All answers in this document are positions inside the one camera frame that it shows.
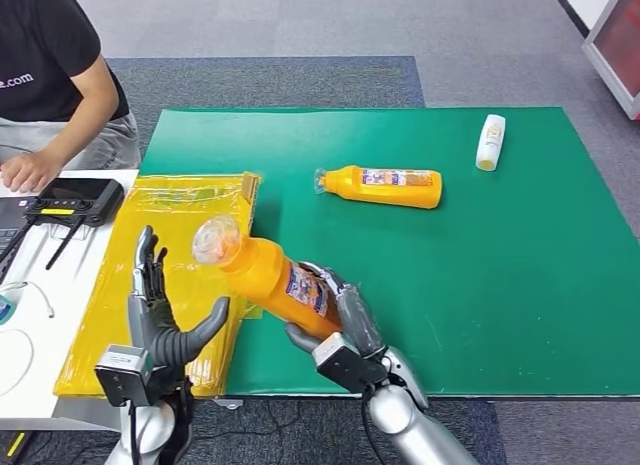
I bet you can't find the white cable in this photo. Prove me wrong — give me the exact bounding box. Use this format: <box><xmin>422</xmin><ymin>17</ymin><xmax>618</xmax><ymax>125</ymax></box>
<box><xmin>0</xmin><ymin>280</ymin><xmax>56</xmax><ymax>320</ymax></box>

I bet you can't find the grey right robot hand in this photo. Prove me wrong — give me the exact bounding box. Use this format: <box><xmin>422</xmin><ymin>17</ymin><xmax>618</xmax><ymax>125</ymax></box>
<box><xmin>284</xmin><ymin>261</ymin><xmax>387</xmax><ymax>362</ymax></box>

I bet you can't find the black controller with antennas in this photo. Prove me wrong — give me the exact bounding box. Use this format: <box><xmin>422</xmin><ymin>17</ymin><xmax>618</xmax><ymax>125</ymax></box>
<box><xmin>25</xmin><ymin>177</ymin><xmax>125</xmax><ymax>272</ymax></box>

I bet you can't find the dark laptop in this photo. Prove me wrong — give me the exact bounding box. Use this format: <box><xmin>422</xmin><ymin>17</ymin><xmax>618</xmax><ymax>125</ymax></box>
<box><xmin>0</xmin><ymin>196</ymin><xmax>39</xmax><ymax>284</ymax></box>

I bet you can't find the person's left hand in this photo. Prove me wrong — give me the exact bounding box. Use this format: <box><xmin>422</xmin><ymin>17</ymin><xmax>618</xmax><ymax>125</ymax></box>
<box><xmin>1</xmin><ymin>149</ymin><xmax>65</xmax><ymax>196</ymax></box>

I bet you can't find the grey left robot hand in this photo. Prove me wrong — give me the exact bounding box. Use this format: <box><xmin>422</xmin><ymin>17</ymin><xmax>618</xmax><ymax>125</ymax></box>
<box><xmin>127</xmin><ymin>225</ymin><xmax>232</xmax><ymax>372</ymax></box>

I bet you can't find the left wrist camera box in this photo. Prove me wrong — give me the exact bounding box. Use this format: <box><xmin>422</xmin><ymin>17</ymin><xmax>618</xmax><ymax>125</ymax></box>
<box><xmin>94</xmin><ymin>343</ymin><xmax>155</xmax><ymax>409</ymax></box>

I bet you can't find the yellow plastic-wrapped package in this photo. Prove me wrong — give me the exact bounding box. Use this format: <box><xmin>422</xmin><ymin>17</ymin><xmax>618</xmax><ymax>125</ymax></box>
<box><xmin>54</xmin><ymin>173</ymin><xmax>264</xmax><ymax>398</ymax></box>

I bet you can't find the white and red cabinet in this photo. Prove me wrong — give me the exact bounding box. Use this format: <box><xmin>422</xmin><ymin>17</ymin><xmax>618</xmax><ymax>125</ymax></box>
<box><xmin>581</xmin><ymin>0</ymin><xmax>640</xmax><ymax>122</ymax></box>

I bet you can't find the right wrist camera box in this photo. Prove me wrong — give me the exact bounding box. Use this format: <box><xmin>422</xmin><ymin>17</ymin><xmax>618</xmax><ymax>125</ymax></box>
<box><xmin>312</xmin><ymin>332</ymin><xmax>389</xmax><ymax>396</ymax></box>

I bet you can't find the orange bottle with blue-white label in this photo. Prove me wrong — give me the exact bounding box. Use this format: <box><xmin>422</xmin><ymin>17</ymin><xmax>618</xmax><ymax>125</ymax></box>
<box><xmin>192</xmin><ymin>214</ymin><xmax>347</xmax><ymax>341</ymax></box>

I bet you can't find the green mat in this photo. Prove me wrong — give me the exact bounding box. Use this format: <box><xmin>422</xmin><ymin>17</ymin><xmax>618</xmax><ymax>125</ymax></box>
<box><xmin>140</xmin><ymin>106</ymin><xmax>640</xmax><ymax>398</ymax></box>

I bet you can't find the person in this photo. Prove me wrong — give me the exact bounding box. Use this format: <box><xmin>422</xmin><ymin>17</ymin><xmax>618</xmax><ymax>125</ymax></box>
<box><xmin>0</xmin><ymin>0</ymin><xmax>142</xmax><ymax>196</ymax></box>

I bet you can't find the orange bottle with long label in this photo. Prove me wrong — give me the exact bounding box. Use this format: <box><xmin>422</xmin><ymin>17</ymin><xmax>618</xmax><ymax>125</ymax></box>
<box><xmin>313</xmin><ymin>165</ymin><xmax>444</xmax><ymax>210</ymax></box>

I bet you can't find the small white bottle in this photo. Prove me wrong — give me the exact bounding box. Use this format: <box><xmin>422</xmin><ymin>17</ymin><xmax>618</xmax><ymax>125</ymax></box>
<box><xmin>475</xmin><ymin>114</ymin><xmax>506</xmax><ymax>172</ymax></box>

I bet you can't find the teal round device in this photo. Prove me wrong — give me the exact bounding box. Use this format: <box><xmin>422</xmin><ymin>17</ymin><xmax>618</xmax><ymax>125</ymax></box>
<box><xmin>0</xmin><ymin>293</ymin><xmax>19</xmax><ymax>327</ymax></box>

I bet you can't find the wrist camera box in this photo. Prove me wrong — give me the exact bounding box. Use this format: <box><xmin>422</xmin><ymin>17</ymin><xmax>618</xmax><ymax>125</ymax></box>
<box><xmin>312</xmin><ymin>332</ymin><xmax>389</xmax><ymax>396</ymax></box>
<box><xmin>94</xmin><ymin>343</ymin><xmax>155</xmax><ymax>409</ymax></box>

